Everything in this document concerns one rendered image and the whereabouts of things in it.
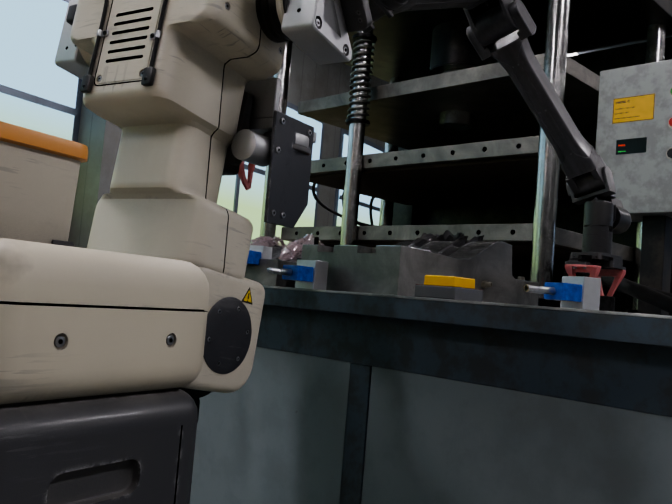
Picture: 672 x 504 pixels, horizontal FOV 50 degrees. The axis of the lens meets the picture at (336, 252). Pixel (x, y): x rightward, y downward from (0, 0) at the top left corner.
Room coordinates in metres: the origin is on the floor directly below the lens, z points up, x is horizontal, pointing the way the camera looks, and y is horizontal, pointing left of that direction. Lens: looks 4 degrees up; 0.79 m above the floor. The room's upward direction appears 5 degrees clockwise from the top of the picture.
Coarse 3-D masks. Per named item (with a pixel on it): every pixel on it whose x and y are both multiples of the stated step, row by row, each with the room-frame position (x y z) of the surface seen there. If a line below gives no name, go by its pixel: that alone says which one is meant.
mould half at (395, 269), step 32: (320, 256) 1.42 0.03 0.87; (352, 256) 1.36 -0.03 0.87; (384, 256) 1.30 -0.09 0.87; (416, 256) 1.31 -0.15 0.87; (448, 256) 1.38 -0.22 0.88; (480, 256) 1.45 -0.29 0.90; (352, 288) 1.35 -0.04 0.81; (384, 288) 1.30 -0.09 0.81; (480, 288) 1.46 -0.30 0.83; (512, 288) 1.55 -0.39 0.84
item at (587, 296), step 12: (564, 276) 1.17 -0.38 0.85; (576, 276) 1.15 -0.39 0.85; (528, 288) 1.11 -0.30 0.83; (540, 288) 1.12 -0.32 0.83; (552, 288) 1.13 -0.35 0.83; (564, 288) 1.12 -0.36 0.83; (576, 288) 1.13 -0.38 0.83; (588, 288) 1.14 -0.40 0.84; (600, 288) 1.15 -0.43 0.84; (564, 300) 1.12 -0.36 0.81; (576, 300) 1.13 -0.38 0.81; (588, 300) 1.14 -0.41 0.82
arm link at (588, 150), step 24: (528, 24) 1.27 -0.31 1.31; (480, 48) 1.33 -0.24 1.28; (504, 48) 1.31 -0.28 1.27; (528, 48) 1.32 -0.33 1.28; (528, 72) 1.32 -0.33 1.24; (528, 96) 1.35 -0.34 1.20; (552, 96) 1.35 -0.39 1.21; (552, 120) 1.37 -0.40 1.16; (552, 144) 1.40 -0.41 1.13; (576, 144) 1.39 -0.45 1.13; (576, 168) 1.42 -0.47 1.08; (600, 168) 1.42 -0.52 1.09; (576, 192) 1.45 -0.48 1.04
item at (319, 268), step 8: (304, 264) 1.36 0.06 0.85; (312, 264) 1.34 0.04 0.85; (320, 264) 1.35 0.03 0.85; (272, 272) 1.29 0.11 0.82; (280, 272) 1.30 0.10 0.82; (288, 272) 1.31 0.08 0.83; (296, 272) 1.31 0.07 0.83; (304, 272) 1.32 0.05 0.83; (312, 272) 1.34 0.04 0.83; (320, 272) 1.35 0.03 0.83; (296, 280) 1.32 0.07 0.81; (304, 280) 1.32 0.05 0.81; (312, 280) 1.34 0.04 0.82; (320, 280) 1.35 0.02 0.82; (312, 288) 1.34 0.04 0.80; (320, 288) 1.35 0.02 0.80
